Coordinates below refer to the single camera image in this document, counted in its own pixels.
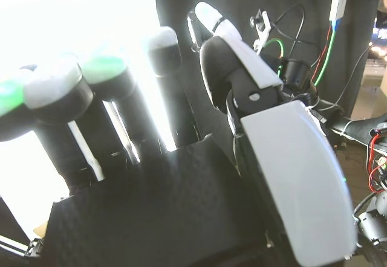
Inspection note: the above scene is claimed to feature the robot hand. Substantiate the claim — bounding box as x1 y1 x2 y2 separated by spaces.
0 2 358 267

